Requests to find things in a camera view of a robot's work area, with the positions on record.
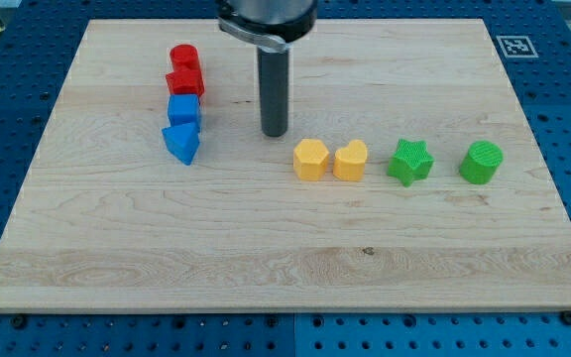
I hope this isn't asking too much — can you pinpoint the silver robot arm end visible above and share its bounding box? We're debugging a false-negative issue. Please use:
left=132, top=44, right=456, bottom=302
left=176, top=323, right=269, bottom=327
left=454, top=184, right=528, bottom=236
left=215, top=0, right=318, bottom=54

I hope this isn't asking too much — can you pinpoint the blue triangle block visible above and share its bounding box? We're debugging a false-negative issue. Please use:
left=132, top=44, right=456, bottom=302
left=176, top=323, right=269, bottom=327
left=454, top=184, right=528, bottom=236
left=162, top=122, right=200, bottom=166

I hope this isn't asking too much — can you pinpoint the yellow hexagon block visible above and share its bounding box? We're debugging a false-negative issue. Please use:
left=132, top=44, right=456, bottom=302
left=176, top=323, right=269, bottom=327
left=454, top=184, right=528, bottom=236
left=293, top=139, right=329, bottom=181

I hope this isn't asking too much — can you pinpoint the yellow heart block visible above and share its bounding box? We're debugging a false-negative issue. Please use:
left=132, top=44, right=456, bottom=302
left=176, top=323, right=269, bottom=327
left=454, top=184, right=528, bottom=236
left=332, top=139, right=368, bottom=181

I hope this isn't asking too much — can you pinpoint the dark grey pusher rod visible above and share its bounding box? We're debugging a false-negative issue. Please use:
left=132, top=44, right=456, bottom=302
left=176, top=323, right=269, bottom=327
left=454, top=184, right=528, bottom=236
left=257, top=48, right=289, bottom=137

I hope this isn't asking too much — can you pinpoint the wooden board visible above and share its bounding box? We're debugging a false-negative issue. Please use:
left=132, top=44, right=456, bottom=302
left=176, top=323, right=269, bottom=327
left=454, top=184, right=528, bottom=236
left=0, top=19, right=571, bottom=314

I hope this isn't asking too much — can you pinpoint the blue cube block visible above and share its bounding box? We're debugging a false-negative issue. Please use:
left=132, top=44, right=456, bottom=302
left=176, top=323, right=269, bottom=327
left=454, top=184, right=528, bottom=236
left=168, top=94, right=201, bottom=131

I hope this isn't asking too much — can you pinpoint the green star block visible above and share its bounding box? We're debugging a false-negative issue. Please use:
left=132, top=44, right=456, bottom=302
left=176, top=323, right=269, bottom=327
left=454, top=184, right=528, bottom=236
left=387, top=139, right=434, bottom=187

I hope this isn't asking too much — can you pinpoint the red pentagon block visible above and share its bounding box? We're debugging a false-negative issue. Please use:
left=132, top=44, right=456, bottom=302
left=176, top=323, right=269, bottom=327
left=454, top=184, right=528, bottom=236
left=166, top=69, right=205, bottom=97

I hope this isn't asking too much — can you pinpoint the red cylinder block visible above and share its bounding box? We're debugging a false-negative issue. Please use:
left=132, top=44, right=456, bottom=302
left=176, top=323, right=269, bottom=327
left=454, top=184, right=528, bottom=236
left=170, top=44, right=200, bottom=71

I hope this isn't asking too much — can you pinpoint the green cylinder block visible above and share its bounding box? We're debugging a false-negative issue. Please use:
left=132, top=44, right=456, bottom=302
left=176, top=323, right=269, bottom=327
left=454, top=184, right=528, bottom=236
left=459, top=141, right=504, bottom=184

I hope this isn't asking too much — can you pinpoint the white fiducial marker tag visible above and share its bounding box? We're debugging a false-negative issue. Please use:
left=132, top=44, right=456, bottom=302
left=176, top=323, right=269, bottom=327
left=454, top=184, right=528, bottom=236
left=497, top=35, right=538, bottom=59

